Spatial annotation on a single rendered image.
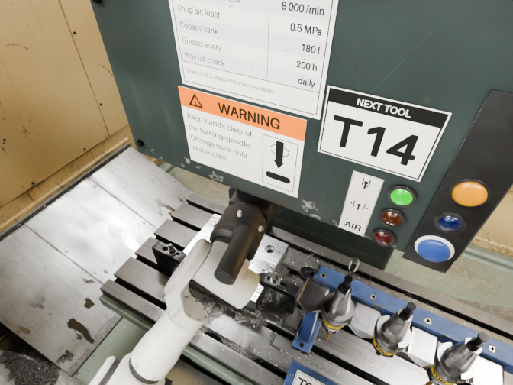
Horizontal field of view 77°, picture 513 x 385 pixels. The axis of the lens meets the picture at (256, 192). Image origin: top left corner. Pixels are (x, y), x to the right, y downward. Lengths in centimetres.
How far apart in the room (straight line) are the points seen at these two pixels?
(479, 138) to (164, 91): 32
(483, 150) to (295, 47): 17
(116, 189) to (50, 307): 56
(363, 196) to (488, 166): 11
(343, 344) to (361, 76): 86
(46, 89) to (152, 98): 108
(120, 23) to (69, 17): 112
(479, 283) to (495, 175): 146
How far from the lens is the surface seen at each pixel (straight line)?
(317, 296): 73
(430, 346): 75
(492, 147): 31
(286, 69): 31
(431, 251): 38
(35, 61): 147
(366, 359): 105
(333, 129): 32
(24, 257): 155
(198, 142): 42
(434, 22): 27
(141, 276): 118
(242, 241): 52
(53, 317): 146
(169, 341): 59
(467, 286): 173
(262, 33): 31
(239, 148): 38
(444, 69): 28
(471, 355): 70
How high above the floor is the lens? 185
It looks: 44 degrees down
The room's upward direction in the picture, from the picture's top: straight up
